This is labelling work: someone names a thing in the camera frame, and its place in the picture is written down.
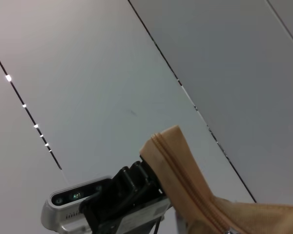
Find khaki canvas food bag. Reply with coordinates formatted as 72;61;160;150
139;124;293;234

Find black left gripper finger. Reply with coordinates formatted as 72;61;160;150
111;160;166;208

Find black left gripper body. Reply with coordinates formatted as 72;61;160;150
79;181;169;234

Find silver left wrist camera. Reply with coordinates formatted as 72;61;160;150
41;177;173;234

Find left gripper cable with connector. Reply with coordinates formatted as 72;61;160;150
154;215;165;234

